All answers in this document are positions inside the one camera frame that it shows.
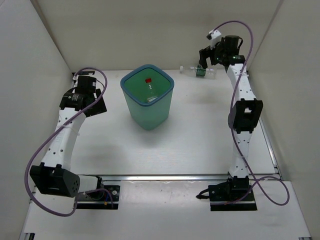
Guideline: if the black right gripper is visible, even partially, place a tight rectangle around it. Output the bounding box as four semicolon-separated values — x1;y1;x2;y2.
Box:
200;38;228;70

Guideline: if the green-label clear bottle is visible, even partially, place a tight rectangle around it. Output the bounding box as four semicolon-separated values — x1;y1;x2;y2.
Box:
179;64;217;80

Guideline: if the red-label clear water bottle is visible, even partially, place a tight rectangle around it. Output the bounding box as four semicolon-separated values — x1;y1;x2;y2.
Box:
145;78;158;98

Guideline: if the black-label clear bottle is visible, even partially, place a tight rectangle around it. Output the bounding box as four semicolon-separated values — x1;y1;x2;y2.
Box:
145;96;159;103

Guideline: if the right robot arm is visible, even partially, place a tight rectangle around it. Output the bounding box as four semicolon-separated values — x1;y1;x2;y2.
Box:
196;30;263;179

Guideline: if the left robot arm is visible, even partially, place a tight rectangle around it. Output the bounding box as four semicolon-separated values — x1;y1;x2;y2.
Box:
29;75;107;198

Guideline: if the green plastic bin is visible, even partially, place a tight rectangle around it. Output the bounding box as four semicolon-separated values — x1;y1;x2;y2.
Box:
120;64;175;131

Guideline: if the dark blue left sticker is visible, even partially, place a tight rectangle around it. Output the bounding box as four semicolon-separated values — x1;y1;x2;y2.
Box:
78;70;95;76

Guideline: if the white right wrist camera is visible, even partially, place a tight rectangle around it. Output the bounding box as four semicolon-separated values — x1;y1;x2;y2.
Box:
206;29;222;49

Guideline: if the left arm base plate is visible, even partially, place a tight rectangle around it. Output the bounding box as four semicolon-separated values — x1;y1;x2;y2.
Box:
76;181;121;210

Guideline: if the aluminium table edge rail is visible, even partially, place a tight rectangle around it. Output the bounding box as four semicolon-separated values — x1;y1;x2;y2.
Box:
74;173;282;183

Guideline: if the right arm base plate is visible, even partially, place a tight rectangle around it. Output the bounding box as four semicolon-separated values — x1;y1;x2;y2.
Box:
196;182;258;212

